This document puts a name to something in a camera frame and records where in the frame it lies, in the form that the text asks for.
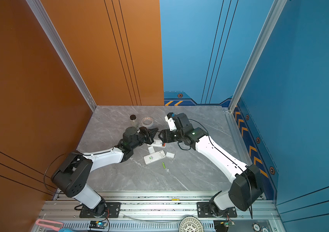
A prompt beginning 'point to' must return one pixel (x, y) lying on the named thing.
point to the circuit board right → (222, 225)
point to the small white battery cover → (151, 150)
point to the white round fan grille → (190, 224)
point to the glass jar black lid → (133, 122)
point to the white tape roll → (147, 122)
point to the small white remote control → (158, 143)
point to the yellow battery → (175, 199)
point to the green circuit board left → (97, 224)
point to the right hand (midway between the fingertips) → (161, 135)
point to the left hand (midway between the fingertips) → (159, 125)
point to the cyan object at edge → (64, 229)
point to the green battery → (163, 165)
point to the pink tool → (56, 225)
